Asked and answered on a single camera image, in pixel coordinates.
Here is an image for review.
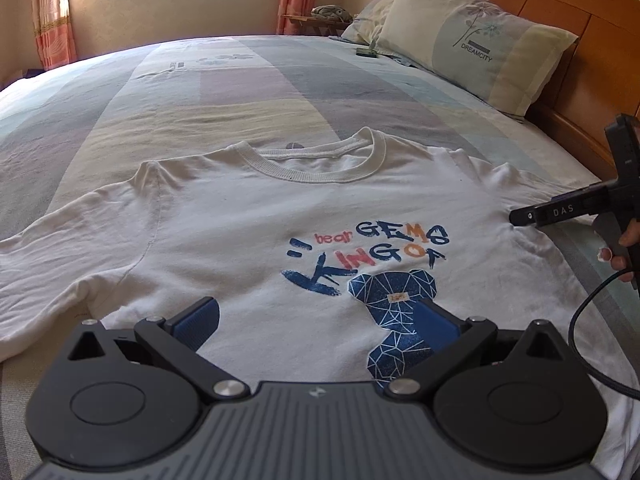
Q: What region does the large floral pillow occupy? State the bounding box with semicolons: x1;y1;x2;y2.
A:
374;0;579;117

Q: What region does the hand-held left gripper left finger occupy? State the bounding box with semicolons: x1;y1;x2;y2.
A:
67;296;250;403

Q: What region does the wooden nightstand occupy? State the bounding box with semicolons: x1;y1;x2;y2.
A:
282;12;351;37

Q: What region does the wooden headboard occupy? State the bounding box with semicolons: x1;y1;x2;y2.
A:
397;0;640;182

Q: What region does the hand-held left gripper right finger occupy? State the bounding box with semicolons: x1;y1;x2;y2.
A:
385;298;571;403

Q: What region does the white printed sweatshirt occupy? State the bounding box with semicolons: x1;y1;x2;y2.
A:
0;127;640;477

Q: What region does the person's right hand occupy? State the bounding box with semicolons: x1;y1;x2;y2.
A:
596;219;640;272

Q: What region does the small pale pillow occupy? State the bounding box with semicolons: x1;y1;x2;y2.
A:
340;0;396;46

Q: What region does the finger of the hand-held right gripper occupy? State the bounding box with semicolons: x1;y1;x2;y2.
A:
508;203;542;227

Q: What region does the bed with patchwork sheet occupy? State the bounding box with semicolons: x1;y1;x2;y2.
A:
0;34;640;480

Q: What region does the grey plush toy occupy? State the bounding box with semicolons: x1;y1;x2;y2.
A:
310;4;350;24

